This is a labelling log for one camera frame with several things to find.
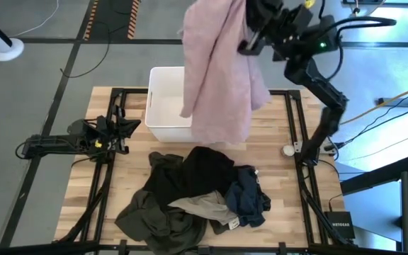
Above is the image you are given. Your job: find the white floor cable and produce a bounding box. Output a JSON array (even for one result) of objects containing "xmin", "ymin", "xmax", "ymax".
[{"xmin": 8, "ymin": 0, "xmax": 60, "ymax": 38}]

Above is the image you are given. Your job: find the black floor cable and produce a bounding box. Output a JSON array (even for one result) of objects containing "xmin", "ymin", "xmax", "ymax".
[{"xmin": 59, "ymin": 0, "xmax": 134, "ymax": 79}]

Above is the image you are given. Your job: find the pink garment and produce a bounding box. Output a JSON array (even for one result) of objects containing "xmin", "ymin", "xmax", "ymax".
[{"xmin": 178, "ymin": 0, "xmax": 272, "ymax": 145}]

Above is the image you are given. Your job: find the black garment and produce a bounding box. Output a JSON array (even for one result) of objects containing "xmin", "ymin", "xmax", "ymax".
[{"xmin": 142, "ymin": 146, "xmax": 239, "ymax": 208}]

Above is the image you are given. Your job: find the thin black cable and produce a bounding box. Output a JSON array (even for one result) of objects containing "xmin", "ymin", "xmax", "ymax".
[{"xmin": 327, "ymin": 193, "xmax": 344, "ymax": 213}]

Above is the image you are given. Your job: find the grey metal floor foot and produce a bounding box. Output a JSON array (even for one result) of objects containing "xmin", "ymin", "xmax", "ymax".
[{"xmin": 377, "ymin": 96, "xmax": 408, "ymax": 108}]

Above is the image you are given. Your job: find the dark olive garment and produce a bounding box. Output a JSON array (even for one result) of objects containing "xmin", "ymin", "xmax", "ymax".
[{"xmin": 114, "ymin": 151, "xmax": 208, "ymax": 246}]

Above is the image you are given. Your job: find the pale cable with plug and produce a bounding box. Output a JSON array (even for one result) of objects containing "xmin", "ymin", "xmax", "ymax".
[{"xmin": 351, "ymin": 0, "xmax": 385, "ymax": 17}]

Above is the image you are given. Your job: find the navy blue garment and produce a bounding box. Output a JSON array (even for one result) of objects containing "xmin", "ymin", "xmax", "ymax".
[{"xmin": 224, "ymin": 165, "xmax": 272, "ymax": 228}]

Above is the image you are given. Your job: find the black Netgear network switch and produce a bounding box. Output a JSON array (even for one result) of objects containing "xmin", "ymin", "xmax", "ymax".
[{"xmin": 323, "ymin": 210, "xmax": 356, "ymax": 240}]

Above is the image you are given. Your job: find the black hazard striped floor mat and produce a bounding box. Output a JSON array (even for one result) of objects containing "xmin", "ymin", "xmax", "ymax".
[{"xmin": 82, "ymin": 0, "xmax": 141, "ymax": 40}]

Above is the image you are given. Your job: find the thick yellow cable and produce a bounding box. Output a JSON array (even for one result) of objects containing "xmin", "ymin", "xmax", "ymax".
[{"xmin": 340, "ymin": 83, "xmax": 408, "ymax": 125}]

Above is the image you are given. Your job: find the black aluminium table frame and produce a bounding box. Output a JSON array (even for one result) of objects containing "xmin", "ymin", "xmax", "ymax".
[{"xmin": 0, "ymin": 87, "xmax": 408, "ymax": 255}]

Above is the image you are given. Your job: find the white plastic bin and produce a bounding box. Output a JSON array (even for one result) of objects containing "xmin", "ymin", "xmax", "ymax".
[{"xmin": 144, "ymin": 66, "xmax": 195, "ymax": 143}]

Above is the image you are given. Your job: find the beige garment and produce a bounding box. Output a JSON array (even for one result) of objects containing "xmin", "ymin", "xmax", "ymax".
[{"xmin": 168, "ymin": 190, "xmax": 241, "ymax": 234}]

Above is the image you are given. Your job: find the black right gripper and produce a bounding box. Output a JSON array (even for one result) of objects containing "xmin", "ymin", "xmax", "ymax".
[{"xmin": 237, "ymin": 0, "xmax": 315, "ymax": 62}]

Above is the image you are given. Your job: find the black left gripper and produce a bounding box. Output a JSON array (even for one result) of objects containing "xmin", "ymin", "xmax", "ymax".
[{"xmin": 106, "ymin": 105, "xmax": 142, "ymax": 155}]

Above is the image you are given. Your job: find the white pole with round base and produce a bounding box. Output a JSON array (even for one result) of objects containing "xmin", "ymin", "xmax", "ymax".
[{"xmin": 0, "ymin": 6, "xmax": 25, "ymax": 62}]

